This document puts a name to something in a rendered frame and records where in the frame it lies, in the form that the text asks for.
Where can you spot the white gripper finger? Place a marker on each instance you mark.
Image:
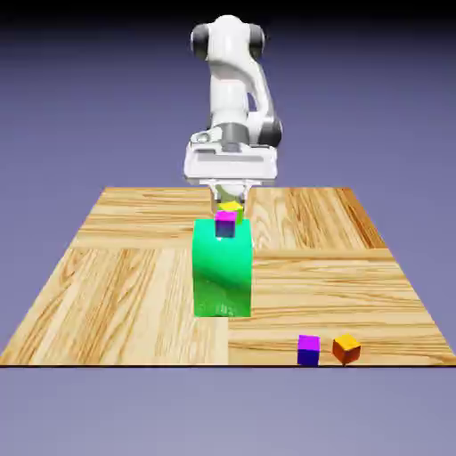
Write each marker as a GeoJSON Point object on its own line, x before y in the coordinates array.
{"type": "Point", "coordinates": [247, 195]}
{"type": "Point", "coordinates": [214, 194]}

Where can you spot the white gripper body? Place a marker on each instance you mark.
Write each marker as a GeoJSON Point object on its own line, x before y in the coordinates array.
{"type": "Point", "coordinates": [231, 167]}

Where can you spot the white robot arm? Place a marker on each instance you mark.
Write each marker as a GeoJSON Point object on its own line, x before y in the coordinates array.
{"type": "Point", "coordinates": [228, 71]}

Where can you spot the small yellow cube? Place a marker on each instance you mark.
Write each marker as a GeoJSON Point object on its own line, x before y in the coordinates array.
{"type": "Point", "coordinates": [233, 206]}

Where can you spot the small purple cube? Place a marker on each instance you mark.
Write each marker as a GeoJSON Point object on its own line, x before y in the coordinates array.
{"type": "Point", "coordinates": [308, 351]}
{"type": "Point", "coordinates": [225, 225]}

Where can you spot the small orange cube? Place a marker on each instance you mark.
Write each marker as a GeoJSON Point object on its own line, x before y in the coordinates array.
{"type": "Point", "coordinates": [346, 349]}

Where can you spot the large green box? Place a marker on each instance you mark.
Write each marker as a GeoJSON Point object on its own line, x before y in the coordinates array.
{"type": "Point", "coordinates": [221, 270]}

